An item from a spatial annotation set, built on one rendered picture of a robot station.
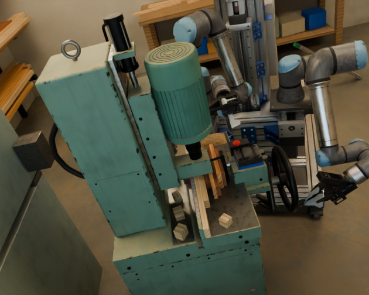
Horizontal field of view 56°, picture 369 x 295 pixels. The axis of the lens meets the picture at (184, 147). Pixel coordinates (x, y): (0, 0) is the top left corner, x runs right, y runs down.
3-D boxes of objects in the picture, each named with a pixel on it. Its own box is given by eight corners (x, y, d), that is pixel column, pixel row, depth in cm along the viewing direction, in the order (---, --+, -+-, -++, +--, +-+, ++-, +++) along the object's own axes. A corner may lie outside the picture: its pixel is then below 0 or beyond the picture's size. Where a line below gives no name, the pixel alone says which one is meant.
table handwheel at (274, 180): (291, 144, 132) (274, 143, 161) (239, 157, 133) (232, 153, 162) (308, 218, 132) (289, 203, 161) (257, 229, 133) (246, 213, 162)
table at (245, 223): (289, 232, 122) (288, 220, 118) (204, 250, 123) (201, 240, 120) (246, 136, 170) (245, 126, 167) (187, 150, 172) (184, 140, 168)
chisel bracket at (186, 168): (213, 175, 137) (209, 159, 132) (179, 183, 138) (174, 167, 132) (210, 164, 143) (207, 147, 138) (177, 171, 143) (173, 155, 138)
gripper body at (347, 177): (334, 206, 142) (361, 190, 138) (324, 196, 138) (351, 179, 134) (326, 194, 148) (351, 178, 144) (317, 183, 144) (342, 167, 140)
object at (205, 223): (211, 237, 120) (208, 228, 117) (205, 239, 120) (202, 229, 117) (191, 139, 168) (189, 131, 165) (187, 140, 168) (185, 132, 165)
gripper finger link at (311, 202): (313, 215, 144) (332, 203, 141) (306, 208, 142) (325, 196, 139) (310, 209, 147) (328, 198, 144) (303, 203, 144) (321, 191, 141)
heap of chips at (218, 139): (227, 143, 159) (226, 138, 158) (201, 149, 160) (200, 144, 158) (224, 133, 166) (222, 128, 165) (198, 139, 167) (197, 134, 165)
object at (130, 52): (140, 71, 107) (123, 16, 97) (116, 76, 108) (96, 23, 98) (140, 61, 114) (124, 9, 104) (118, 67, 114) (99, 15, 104)
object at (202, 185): (210, 207, 131) (208, 199, 128) (205, 208, 131) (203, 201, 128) (192, 128, 175) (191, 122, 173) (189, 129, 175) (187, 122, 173)
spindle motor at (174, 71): (217, 139, 120) (200, 55, 101) (167, 150, 121) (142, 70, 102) (208, 113, 134) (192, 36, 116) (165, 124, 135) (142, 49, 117)
